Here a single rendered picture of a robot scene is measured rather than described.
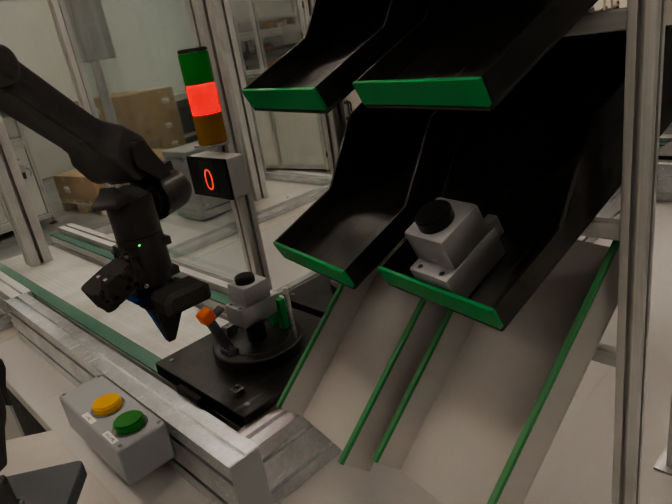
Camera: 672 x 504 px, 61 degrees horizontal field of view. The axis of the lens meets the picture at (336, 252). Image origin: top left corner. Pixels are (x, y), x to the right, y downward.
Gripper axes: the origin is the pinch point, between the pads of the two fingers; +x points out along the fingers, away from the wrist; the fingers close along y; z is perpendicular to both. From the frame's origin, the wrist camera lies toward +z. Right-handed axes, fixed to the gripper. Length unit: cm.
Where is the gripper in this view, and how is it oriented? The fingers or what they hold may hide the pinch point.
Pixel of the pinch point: (164, 317)
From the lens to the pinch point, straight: 79.7
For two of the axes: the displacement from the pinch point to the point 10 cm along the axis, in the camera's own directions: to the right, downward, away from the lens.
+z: -7.1, 3.6, -6.0
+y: 6.8, 1.7, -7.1
